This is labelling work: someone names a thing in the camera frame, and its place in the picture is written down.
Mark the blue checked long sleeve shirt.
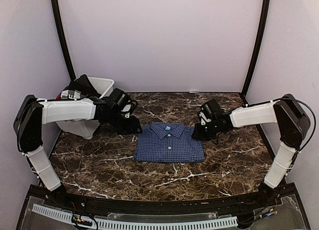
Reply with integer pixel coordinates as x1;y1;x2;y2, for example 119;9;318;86
134;122;205;163

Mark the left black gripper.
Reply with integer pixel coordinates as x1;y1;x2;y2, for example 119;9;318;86
104;109;143;135

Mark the white slotted cable duct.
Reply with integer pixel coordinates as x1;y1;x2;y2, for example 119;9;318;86
32;204;238;230

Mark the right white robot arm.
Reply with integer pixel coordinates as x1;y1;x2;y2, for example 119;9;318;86
192;94;317;207

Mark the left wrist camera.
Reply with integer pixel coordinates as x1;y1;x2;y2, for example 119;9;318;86
109;88;132;110

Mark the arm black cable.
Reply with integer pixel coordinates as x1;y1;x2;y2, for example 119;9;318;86
124;99;139;117
284;97;317;158

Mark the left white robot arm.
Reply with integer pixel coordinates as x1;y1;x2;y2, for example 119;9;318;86
13;95;142;208

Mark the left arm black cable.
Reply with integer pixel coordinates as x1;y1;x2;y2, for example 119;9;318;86
124;99;139;117

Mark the black white patterned shirt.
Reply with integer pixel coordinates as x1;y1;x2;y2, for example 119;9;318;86
60;74;100;100

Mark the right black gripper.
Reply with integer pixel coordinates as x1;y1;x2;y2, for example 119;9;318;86
191;118;219;141

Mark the left black frame post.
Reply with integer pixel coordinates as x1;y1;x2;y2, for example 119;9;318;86
51;0;76;80

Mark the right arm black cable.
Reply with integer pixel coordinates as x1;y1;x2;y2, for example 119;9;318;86
284;97;317;158

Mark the black frame post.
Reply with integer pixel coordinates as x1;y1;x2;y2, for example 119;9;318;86
51;0;76;80
240;0;270;100

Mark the white plastic bin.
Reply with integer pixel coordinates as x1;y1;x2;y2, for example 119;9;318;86
56;76;115;139

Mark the right black frame post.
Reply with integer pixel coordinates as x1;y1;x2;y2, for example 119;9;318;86
240;0;270;100

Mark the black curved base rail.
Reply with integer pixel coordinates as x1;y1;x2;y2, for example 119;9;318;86
16;183;311;230

